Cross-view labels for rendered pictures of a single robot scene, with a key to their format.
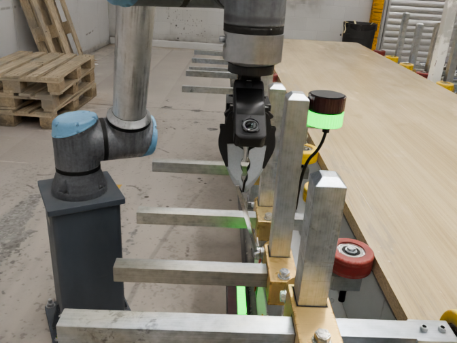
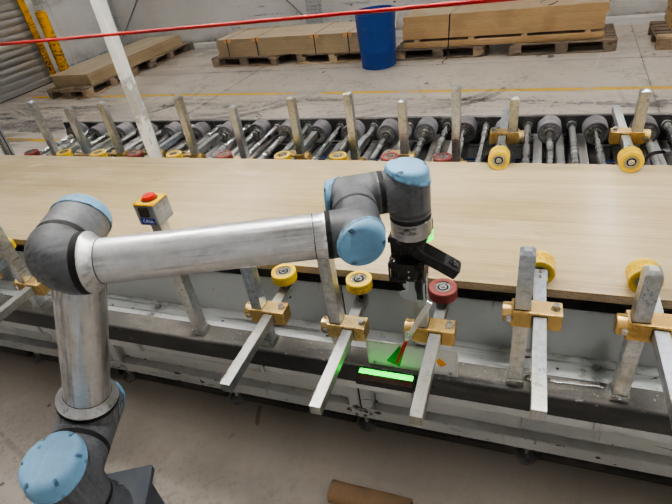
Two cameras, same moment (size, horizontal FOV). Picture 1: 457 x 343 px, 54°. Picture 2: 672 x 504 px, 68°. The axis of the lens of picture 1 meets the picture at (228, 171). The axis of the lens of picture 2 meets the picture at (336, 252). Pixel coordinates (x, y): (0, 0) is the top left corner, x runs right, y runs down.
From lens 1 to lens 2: 1.09 m
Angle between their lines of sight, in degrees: 56
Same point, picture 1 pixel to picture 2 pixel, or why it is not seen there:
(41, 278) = not seen: outside the picture
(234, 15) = (422, 214)
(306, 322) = (543, 310)
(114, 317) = (538, 385)
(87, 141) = (94, 459)
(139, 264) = (420, 401)
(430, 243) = not seen: hidden behind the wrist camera
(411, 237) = not seen: hidden behind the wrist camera
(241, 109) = (440, 259)
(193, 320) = (538, 353)
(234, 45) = (424, 230)
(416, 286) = (477, 273)
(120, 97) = (96, 382)
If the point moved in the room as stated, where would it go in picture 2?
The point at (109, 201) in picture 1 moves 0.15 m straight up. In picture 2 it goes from (148, 482) to (128, 450)
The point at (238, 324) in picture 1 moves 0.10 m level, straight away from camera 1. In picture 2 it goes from (541, 336) to (495, 328)
